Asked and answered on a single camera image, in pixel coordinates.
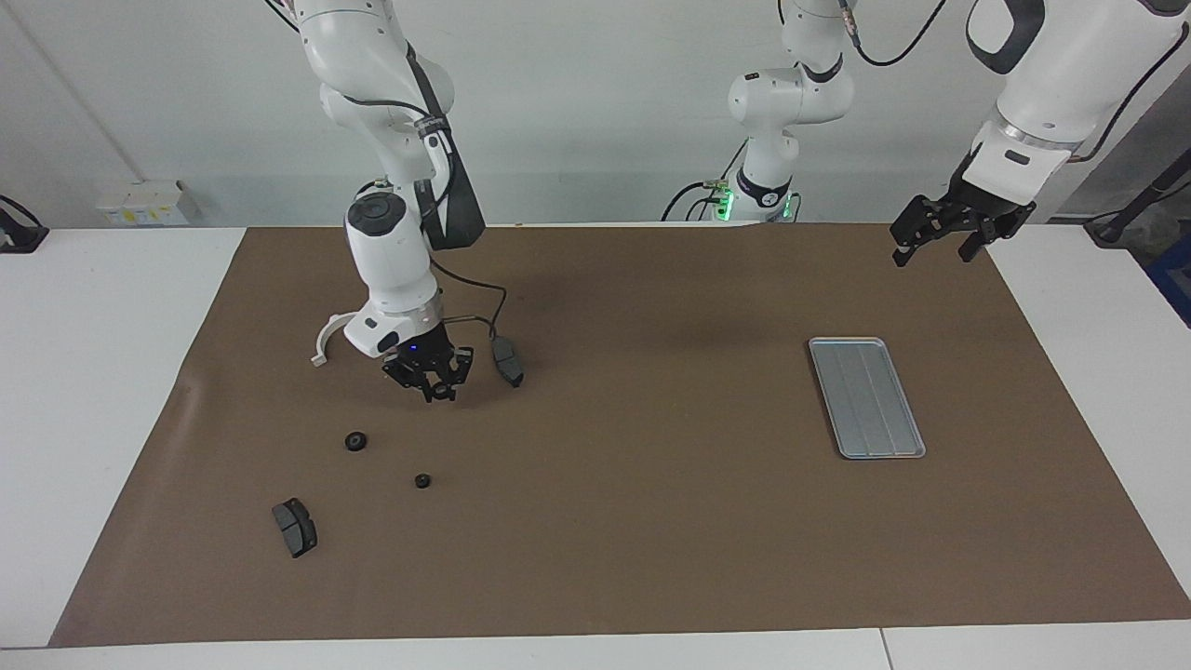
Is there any black left base cable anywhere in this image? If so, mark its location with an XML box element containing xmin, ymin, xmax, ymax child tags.
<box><xmin>662</xmin><ymin>138</ymin><xmax>750</xmax><ymax>222</ymax></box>

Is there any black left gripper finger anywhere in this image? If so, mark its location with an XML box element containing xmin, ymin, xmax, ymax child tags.
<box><xmin>958</xmin><ymin>223</ymin><xmax>1010</xmax><ymax>263</ymax></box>
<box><xmin>890</xmin><ymin>195</ymin><xmax>959</xmax><ymax>268</ymax></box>

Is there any black stand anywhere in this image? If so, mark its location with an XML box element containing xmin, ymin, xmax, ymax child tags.
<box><xmin>1084</xmin><ymin>144</ymin><xmax>1191</xmax><ymax>248</ymax></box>

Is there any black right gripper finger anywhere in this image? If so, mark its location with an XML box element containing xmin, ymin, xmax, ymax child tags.
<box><xmin>383</xmin><ymin>365</ymin><xmax>436</xmax><ymax>403</ymax></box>
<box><xmin>437</xmin><ymin>349</ymin><xmax>475</xmax><ymax>401</ymax></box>

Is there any silver metal tray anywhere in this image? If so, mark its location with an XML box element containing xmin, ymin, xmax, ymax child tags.
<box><xmin>808</xmin><ymin>337</ymin><xmax>928</xmax><ymax>461</ymax></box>

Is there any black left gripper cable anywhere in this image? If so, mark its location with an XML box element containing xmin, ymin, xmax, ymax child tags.
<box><xmin>837</xmin><ymin>0</ymin><xmax>1191</xmax><ymax>167</ymax></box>

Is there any blue box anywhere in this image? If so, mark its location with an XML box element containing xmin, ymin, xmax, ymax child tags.
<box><xmin>1146</xmin><ymin>251</ymin><xmax>1191</xmax><ymax>327</ymax></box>

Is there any white wall socket box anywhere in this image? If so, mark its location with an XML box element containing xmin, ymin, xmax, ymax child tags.
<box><xmin>96</xmin><ymin>180</ymin><xmax>201</xmax><ymax>227</ymax></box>

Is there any long grey brake pad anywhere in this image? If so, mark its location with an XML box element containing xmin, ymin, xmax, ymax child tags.
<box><xmin>490</xmin><ymin>335</ymin><xmax>525</xmax><ymax>388</ymax></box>

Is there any brown table mat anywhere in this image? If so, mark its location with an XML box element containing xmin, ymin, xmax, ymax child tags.
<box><xmin>48</xmin><ymin>223</ymin><xmax>1191</xmax><ymax>649</ymax></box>

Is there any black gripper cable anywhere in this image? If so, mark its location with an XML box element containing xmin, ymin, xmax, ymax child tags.
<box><xmin>430</xmin><ymin>256</ymin><xmax>508</xmax><ymax>338</ymax></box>
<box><xmin>837</xmin><ymin>0</ymin><xmax>1191</xmax><ymax>167</ymax></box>

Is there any black table clamp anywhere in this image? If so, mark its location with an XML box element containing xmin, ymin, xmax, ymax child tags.
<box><xmin>0</xmin><ymin>194</ymin><xmax>50</xmax><ymax>254</ymax></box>

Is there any short dark brake pad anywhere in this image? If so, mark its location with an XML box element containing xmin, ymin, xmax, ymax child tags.
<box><xmin>272</xmin><ymin>498</ymin><xmax>318</xmax><ymax>559</ymax></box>

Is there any white curved plastic bracket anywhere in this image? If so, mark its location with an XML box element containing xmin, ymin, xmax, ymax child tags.
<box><xmin>310</xmin><ymin>314</ymin><xmax>359</xmax><ymax>367</ymax></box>

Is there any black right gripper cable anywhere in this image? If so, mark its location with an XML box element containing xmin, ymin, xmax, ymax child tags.
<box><xmin>430</xmin><ymin>256</ymin><xmax>508</xmax><ymax>338</ymax></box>

